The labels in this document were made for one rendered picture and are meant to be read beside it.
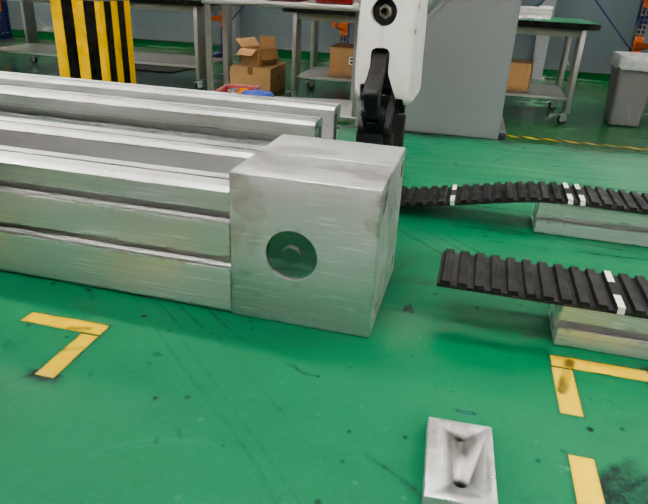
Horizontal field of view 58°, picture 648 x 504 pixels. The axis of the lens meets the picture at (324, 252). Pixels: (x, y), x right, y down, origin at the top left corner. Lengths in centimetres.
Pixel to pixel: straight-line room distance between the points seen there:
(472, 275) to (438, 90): 53
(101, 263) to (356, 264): 17
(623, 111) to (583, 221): 497
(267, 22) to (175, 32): 137
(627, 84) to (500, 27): 462
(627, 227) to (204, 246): 37
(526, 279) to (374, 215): 11
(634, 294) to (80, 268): 35
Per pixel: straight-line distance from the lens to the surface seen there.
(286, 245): 35
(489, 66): 88
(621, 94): 549
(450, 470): 28
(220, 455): 28
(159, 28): 917
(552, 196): 56
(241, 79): 563
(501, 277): 39
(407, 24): 50
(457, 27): 88
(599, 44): 821
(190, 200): 36
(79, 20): 380
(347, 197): 33
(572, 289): 39
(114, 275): 41
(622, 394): 37
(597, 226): 57
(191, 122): 57
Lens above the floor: 98
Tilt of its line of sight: 25 degrees down
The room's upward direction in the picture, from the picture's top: 3 degrees clockwise
